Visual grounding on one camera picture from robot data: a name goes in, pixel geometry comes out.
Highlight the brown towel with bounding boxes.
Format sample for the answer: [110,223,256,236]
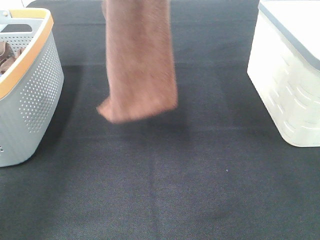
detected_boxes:
[97,0,178,124]

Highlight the black table cloth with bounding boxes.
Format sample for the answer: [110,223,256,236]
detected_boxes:
[0,0,320,240]

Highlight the grey perforated laundry basket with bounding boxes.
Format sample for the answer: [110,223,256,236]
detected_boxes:
[0,8,64,167]

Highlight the white plastic storage basket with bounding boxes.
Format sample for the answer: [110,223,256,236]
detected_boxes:
[247,0,320,147]

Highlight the brown towels in basket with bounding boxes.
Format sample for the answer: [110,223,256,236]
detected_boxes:
[0,41,25,76]

